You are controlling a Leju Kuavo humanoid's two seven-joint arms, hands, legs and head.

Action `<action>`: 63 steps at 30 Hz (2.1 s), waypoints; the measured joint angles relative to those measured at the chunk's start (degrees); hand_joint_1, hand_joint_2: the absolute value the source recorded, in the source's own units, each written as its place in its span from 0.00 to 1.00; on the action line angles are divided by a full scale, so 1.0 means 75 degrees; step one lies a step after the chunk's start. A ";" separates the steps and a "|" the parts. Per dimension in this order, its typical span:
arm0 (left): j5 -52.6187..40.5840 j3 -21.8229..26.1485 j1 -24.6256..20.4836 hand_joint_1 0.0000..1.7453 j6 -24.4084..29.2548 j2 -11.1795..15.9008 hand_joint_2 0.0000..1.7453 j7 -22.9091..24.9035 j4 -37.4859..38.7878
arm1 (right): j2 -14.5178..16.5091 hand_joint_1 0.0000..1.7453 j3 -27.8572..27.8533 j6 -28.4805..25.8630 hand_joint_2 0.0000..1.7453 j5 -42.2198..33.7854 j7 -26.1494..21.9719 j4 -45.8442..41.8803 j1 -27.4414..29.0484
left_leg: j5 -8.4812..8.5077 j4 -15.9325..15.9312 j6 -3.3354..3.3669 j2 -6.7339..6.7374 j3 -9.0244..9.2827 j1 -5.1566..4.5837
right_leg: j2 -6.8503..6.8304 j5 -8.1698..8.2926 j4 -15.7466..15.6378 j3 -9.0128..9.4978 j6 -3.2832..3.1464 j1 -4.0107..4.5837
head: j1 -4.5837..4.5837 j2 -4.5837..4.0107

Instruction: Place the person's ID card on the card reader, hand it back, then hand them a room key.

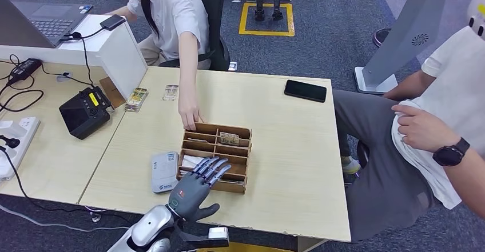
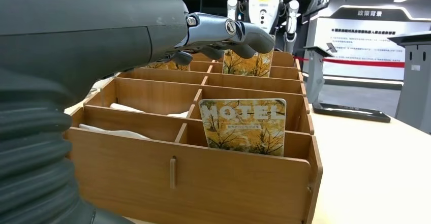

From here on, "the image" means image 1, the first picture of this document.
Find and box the grey card reader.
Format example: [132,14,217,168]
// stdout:
[150,151,180,194]

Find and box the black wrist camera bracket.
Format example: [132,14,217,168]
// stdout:
[174,219,230,250]

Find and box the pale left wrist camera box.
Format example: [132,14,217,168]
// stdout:
[208,227,229,241]

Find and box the black box yellow label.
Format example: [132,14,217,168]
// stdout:
[58,86,114,141]

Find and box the black office chair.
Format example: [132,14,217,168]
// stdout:
[159,0,232,72]

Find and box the white power strip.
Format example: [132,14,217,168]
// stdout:
[0,117,41,183]

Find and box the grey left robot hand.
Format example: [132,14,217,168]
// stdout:
[167,157,232,223]

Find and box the black wristwatch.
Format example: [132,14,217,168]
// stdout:
[432,137,471,168]

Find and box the dark grey laptop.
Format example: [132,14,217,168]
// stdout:
[0,0,93,49]

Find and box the black power adapter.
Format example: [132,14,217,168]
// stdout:
[6,58,42,85]

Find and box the small black hard drive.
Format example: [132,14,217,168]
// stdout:
[99,14,126,31]

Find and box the black shoe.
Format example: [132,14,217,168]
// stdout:
[372,27,393,49]

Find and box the person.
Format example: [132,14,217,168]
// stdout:
[104,0,213,71]
[333,25,485,243]

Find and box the white desk partition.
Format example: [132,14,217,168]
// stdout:
[0,13,149,102]

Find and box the person's left hand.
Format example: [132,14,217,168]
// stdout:
[178,104,205,132]
[392,104,461,153]

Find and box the patterned ID card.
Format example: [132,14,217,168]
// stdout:
[162,84,180,102]

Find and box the black power plug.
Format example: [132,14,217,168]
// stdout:
[0,135,19,150]

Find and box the grey pedestal stand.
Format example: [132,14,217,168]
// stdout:
[354,0,474,95]

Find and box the wooden compartment organizer box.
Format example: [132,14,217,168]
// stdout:
[176,122,253,195]

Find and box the black hard drive cable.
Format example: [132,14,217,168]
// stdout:
[59,26,105,89]

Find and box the black smartphone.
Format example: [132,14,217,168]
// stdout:
[284,79,328,103]

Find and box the brown cardboard piece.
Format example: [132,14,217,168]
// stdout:
[99,77,126,109]

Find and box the patterned card stack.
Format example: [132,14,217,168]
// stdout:
[124,87,149,113]

